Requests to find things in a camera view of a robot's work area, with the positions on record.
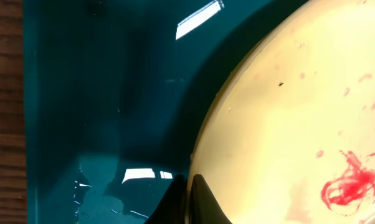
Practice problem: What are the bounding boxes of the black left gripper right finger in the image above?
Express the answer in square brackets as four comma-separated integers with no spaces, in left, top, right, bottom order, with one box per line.
[189,174,232,224]

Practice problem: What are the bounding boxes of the teal plastic tray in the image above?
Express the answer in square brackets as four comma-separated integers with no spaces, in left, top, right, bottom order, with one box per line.
[23,0,303,223]

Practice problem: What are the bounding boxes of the yellow plate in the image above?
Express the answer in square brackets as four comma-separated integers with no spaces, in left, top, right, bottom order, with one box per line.
[187,0,375,223]

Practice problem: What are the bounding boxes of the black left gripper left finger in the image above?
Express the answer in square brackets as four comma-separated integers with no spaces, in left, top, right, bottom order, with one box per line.
[145,174,186,224]

